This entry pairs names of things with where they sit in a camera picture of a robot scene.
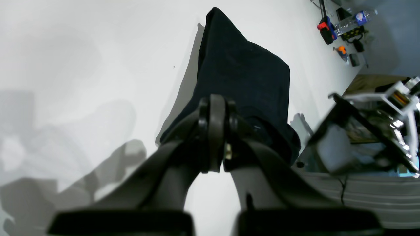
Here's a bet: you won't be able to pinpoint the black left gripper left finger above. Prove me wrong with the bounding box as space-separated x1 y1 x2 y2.
48 94 219 236

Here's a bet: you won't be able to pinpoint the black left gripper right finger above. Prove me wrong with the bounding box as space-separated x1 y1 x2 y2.
223 99 383 236

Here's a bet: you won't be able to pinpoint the black t-shirt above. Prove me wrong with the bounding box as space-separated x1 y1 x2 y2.
156 7 301 165

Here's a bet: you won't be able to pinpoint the clear plastic water bottle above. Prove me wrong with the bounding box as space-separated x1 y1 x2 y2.
334 9 378 36

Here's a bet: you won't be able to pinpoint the aluminium table frame rail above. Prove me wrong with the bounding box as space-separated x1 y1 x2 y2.
295 169 420 229

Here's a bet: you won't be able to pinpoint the tools on wall rack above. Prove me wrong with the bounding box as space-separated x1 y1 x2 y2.
317 1 365 45

